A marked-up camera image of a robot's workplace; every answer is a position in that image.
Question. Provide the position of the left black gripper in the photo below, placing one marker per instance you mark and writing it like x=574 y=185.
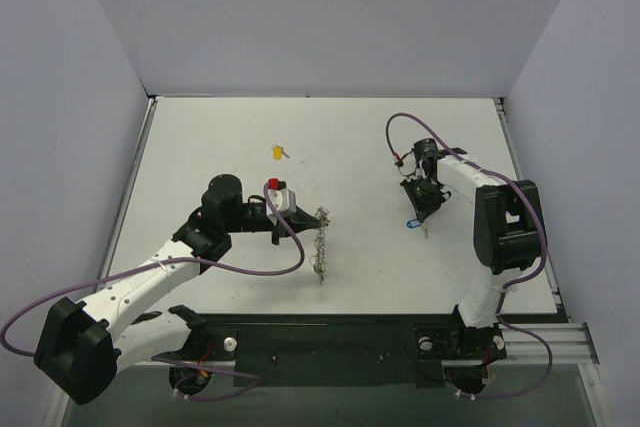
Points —
x=276 y=228

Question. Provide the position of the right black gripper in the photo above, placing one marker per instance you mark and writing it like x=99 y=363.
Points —
x=417 y=197

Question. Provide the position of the blue tagged key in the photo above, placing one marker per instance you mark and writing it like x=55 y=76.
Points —
x=415 y=223

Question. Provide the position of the metal disc keyring holder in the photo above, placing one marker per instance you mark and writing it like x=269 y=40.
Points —
x=318 y=260

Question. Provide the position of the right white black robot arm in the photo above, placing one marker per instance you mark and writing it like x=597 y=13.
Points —
x=506 y=229

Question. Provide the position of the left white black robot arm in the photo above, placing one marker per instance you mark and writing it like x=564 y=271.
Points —
x=85 y=344

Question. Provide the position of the yellow tagged key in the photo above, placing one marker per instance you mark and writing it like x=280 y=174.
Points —
x=279 y=152

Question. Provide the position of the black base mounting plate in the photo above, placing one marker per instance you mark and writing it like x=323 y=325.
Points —
x=341 y=350

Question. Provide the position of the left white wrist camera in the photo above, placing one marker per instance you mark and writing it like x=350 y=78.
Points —
x=279 y=198

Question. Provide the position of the aluminium frame rail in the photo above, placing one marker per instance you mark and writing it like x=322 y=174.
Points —
x=570 y=343

